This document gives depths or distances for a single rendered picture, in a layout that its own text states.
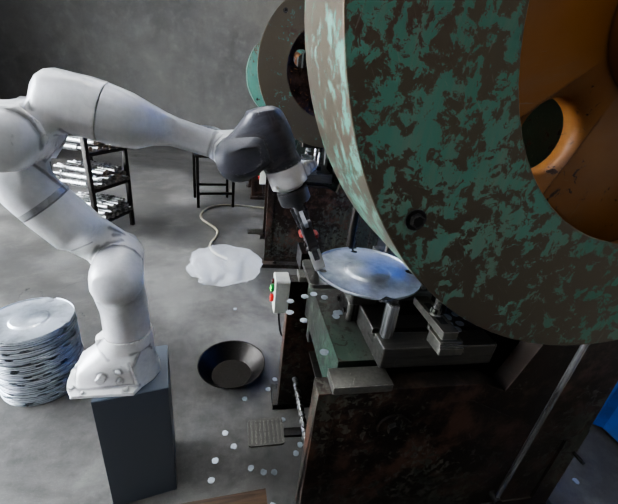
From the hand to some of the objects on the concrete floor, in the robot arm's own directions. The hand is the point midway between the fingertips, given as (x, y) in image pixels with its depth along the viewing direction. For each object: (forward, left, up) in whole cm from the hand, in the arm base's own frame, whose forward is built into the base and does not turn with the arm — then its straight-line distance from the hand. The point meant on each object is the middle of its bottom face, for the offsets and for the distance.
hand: (316, 257), depth 89 cm
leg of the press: (+36, -34, -82) cm, 96 cm away
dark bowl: (-13, +46, -82) cm, 95 cm away
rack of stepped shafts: (-92, +231, -82) cm, 262 cm away
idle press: (+95, +158, -82) cm, 202 cm away
